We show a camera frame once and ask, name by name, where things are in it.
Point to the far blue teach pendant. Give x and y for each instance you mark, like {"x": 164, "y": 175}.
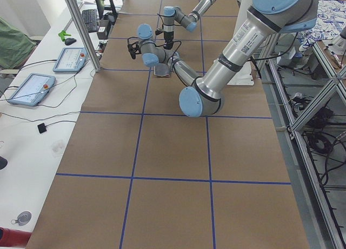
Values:
{"x": 70, "y": 60}

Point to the person in green shirt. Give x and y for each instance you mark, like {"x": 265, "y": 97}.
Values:
{"x": 16, "y": 47}

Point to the green clamp tool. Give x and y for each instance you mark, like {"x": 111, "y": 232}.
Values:
{"x": 63, "y": 35}

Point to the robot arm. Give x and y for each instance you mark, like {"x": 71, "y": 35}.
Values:
{"x": 202, "y": 95}
{"x": 186, "y": 14}

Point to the aluminium frame post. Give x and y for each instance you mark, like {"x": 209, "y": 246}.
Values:
{"x": 83, "y": 33}

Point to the blue teach pendant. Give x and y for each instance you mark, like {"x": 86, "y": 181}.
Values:
{"x": 32, "y": 90}
{"x": 70, "y": 60}

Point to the aluminium frame rack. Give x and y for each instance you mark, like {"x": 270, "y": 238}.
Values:
{"x": 307, "y": 94}

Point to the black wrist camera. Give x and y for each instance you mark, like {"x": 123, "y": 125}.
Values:
{"x": 158, "y": 32}

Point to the small black square device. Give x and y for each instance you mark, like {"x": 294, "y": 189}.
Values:
{"x": 42, "y": 128}

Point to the brown paper table cover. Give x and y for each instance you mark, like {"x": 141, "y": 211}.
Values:
{"x": 137, "y": 173}

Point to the black power box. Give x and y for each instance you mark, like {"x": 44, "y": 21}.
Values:
{"x": 103, "y": 29}

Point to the round grey metal disc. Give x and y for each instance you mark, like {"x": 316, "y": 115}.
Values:
{"x": 22, "y": 219}

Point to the near blue teach pendant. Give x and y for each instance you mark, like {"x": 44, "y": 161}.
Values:
{"x": 32, "y": 90}

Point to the black computer mouse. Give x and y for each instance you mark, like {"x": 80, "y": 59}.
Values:
{"x": 69, "y": 41}

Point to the blue white patterned cloth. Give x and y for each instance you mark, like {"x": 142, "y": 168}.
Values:
{"x": 330, "y": 23}

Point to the pink and grey towel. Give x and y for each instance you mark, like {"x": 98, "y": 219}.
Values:
{"x": 162, "y": 70}

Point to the black keyboard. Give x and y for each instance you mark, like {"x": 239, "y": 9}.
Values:
{"x": 89, "y": 17}

